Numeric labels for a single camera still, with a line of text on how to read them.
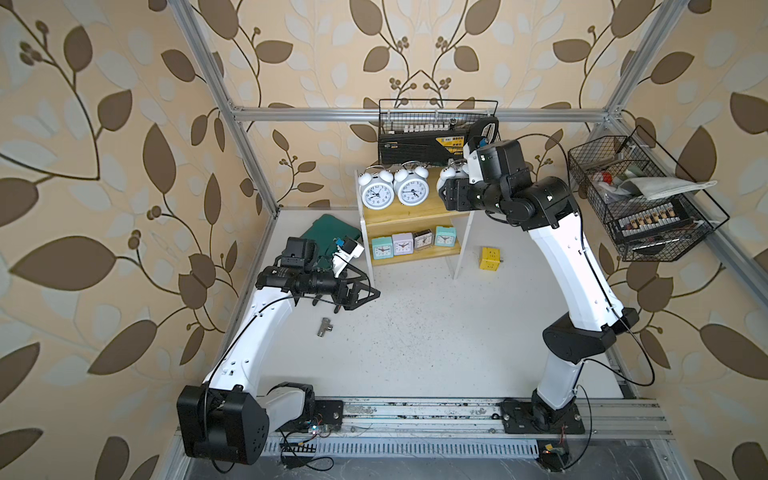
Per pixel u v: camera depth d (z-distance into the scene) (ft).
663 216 2.17
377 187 2.33
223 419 1.27
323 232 3.67
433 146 2.66
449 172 2.13
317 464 2.23
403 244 2.78
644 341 2.70
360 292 2.25
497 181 1.58
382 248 2.77
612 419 2.46
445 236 2.86
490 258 3.25
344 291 2.10
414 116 2.99
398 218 2.43
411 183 2.34
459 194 1.93
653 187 2.10
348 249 2.15
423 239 2.84
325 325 2.92
